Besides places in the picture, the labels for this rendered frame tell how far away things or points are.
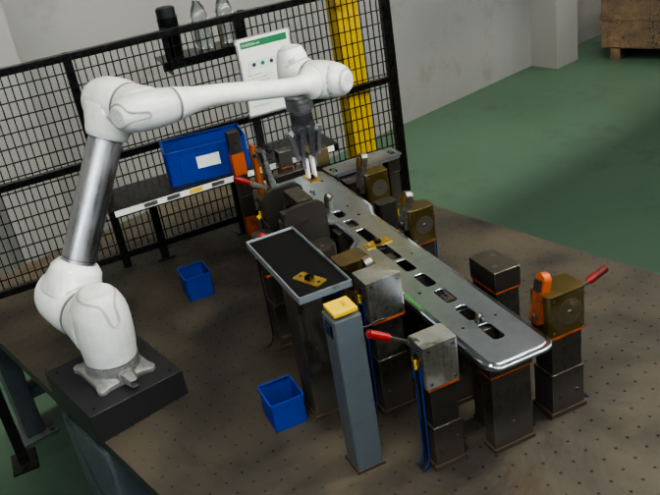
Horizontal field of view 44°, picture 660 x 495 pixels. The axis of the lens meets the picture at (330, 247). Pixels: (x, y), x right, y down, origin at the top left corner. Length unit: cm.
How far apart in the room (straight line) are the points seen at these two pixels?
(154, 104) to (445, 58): 453
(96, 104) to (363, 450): 120
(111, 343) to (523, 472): 115
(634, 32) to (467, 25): 145
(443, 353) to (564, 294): 33
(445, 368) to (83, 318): 101
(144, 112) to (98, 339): 63
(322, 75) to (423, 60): 398
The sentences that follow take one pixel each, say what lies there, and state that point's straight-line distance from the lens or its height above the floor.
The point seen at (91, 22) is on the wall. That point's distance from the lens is 482.
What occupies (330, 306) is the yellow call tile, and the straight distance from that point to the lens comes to 184.
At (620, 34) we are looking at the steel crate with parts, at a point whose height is 22.
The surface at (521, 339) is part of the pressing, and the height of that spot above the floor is 100.
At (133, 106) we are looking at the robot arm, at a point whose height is 153.
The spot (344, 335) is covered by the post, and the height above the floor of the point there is 110.
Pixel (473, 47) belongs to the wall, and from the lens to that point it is 687.
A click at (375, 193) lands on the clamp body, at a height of 97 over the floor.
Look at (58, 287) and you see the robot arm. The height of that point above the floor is 105.
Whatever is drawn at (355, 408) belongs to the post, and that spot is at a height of 90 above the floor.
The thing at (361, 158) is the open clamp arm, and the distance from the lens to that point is 277.
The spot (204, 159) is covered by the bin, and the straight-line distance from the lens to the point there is 303.
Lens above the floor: 211
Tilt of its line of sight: 27 degrees down
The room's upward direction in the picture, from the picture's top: 9 degrees counter-clockwise
